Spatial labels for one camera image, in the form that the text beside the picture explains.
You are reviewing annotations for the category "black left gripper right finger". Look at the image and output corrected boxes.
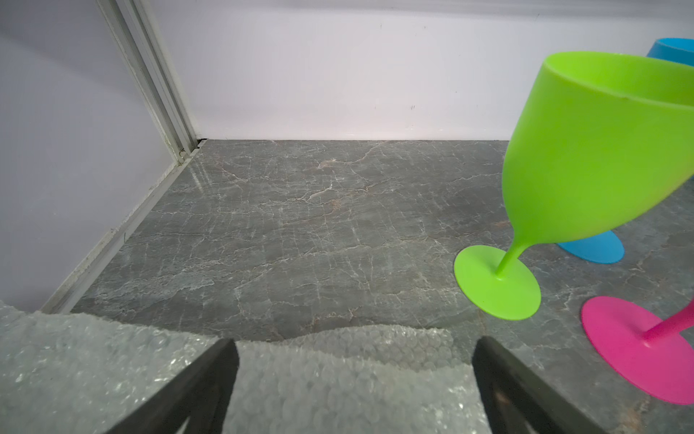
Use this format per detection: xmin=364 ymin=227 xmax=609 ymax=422
xmin=472 ymin=336 xmax=604 ymax=434

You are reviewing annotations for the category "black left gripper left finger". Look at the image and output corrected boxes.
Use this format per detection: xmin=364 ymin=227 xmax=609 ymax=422
xmin=109 ymin=339 xmax=240 ymax=433

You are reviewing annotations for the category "pink plastic wine glass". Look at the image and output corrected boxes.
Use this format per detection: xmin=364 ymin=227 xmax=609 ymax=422
xmin=581 ymin=297 xmax=693 ymax=405

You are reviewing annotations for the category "left bubble wrap sheet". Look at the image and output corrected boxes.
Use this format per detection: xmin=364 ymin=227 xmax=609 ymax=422
xmin=1 ymin=306 xmax=490 ymax=433

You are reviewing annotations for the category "blue plastic wine glass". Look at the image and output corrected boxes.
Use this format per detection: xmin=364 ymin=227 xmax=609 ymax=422
xmin=558 ymin=37 xmax=693 ymax=264

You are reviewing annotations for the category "green plastic wine glass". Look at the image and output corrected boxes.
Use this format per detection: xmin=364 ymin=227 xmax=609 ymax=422
xmin=454 ymin=51 xmax=693 ymax=320

